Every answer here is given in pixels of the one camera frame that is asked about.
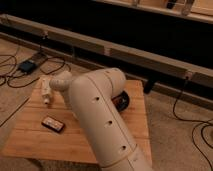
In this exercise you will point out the orange item in bowl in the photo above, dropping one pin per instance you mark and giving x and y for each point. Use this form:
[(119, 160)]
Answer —
[(117, 101)]

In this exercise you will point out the black bowl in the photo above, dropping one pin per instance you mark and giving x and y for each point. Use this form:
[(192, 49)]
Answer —
[(126, 101)]

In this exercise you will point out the wooden table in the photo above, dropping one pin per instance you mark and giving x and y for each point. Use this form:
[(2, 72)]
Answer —
[(30, 139)]

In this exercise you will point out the long wooden rail frame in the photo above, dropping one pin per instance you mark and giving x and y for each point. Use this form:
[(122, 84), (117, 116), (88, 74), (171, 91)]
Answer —
[(165, 65)]

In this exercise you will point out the black rectangular box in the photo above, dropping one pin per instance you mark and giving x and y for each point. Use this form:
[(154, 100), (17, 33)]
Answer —
[(53, 124)]

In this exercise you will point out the black power adapter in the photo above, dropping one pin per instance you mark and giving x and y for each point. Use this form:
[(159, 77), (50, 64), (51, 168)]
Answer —
[(27, 67)]

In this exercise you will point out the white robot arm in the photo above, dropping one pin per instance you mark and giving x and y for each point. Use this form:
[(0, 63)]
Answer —
[(89, 96)]

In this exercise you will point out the white tube bottle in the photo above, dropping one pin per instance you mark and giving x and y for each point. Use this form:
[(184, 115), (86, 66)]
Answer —
[(46, 90)]

